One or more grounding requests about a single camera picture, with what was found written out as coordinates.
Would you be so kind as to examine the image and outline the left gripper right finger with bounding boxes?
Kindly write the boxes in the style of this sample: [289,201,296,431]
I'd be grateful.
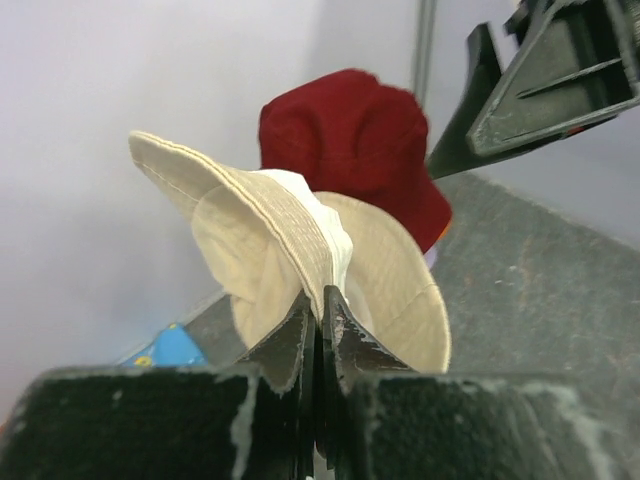
[322,286,413,470]

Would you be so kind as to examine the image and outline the beige bucket hat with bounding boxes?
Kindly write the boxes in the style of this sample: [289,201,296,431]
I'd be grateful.
[128,131,451,373]

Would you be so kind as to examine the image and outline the purple bucket hat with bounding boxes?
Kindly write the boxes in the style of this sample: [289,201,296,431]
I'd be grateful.
[424,246,438,265]

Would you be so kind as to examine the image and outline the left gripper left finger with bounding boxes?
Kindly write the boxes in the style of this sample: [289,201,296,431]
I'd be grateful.
[241,293,316,479]

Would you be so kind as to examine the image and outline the dark red hat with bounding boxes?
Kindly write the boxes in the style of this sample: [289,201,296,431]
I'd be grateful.
[258,69,452,252]

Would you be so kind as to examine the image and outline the blue printed cloth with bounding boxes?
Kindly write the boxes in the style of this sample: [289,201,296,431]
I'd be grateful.
[120,323,207,368]

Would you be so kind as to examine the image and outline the orange bucket hat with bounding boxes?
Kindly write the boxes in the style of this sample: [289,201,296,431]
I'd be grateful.
[434,221,452,245]

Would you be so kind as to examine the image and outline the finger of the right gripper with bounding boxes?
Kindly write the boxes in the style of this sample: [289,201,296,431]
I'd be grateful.
[428,0,639,179]

